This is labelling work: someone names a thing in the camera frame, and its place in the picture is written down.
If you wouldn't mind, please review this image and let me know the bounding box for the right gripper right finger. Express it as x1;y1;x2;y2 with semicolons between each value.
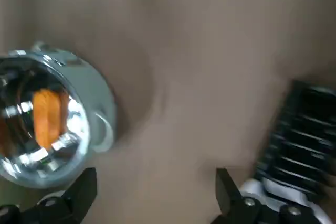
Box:
215;168;326;224

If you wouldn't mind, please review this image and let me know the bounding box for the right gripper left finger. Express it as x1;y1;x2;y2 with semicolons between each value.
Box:
0;167;98;224

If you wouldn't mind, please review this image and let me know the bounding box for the stainless steel pot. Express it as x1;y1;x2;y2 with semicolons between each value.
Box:
0;40;117;190

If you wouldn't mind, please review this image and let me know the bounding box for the black dish rack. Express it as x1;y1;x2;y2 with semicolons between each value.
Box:
256;79;336;205

